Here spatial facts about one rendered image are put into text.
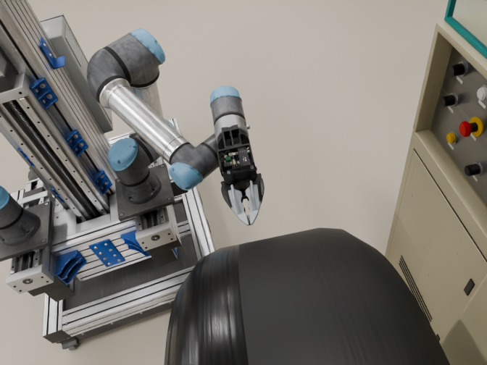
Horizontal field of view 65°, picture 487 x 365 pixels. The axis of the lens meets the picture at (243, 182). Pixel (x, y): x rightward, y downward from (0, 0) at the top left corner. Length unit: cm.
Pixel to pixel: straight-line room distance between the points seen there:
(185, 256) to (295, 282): 155
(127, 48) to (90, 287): 129
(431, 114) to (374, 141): 131
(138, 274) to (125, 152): 77
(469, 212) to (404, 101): 187
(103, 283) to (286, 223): 101
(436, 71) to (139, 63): 84
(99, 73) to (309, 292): 85
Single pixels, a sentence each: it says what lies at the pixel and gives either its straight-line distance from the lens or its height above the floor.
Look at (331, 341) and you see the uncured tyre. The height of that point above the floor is 145.
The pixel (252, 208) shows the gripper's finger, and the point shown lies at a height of 122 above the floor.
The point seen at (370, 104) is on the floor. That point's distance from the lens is 295.
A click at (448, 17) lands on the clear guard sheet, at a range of 120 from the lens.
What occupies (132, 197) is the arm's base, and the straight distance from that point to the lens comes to 154.
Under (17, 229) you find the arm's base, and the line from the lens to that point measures 167.
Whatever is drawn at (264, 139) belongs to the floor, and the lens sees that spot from 271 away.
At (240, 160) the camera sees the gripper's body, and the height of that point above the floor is 128.
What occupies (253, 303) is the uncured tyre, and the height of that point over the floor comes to 144.
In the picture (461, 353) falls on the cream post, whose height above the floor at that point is 122.
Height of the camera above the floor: 182
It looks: 48 degrees down
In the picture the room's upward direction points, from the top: 14 degrees counter-clockwise
